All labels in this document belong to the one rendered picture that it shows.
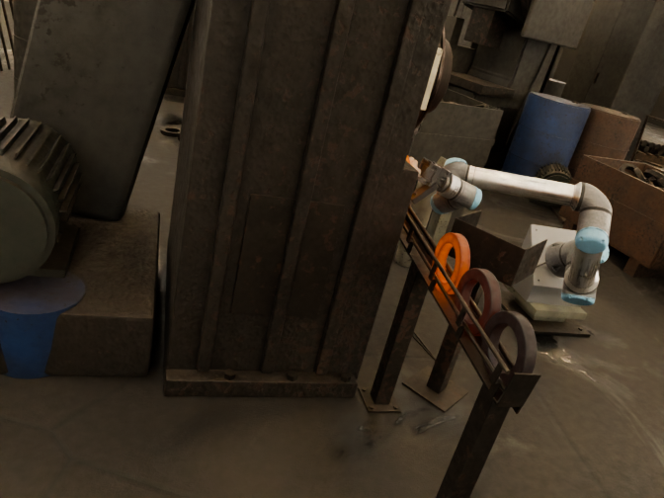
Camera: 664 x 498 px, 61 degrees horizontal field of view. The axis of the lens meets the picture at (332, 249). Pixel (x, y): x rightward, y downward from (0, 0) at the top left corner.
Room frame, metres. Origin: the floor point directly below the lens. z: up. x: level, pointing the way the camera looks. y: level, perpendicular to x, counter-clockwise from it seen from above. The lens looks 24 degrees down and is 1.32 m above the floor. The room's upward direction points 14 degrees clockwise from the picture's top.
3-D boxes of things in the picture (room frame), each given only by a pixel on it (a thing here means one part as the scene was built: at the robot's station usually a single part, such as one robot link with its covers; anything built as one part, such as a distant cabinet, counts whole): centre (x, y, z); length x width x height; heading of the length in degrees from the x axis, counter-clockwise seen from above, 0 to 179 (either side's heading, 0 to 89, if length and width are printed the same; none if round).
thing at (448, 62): (2.27, -0.20, 1.11); 0.28 x 0.06 x 0.28; 20
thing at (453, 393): (1.87, -0.55, 0.36); 0.26 x 0.20 x 0.72; 55
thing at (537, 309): (2.79, -1.17, 0.10); 0.32 x 0.32 x 0.04; 19
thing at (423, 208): (3.04, -0.43, 0.26); 0.12 x 0.12 x 0.52
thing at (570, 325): (2.79, -1.17, 0.04); 0.40 x 0.40 x 0.08; 19
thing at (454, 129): (4.98, -0.48, 0.39); 1.03 x 0.83 x 0.77; 125
